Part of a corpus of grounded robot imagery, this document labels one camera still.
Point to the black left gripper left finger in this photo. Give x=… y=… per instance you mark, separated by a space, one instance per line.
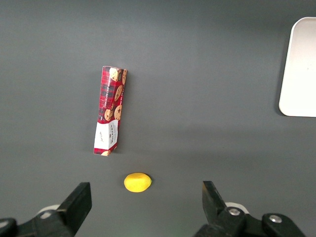
x=74 y=209

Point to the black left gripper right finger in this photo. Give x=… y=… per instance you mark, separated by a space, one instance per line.
x=214 y=209

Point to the beige rectangular tray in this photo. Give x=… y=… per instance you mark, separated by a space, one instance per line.
x=301 y=74

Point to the yellow lemon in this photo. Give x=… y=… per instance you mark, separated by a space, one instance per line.
x=137 y=182

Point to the red tartan cookie box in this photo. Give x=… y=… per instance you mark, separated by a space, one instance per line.
x=111 y=111

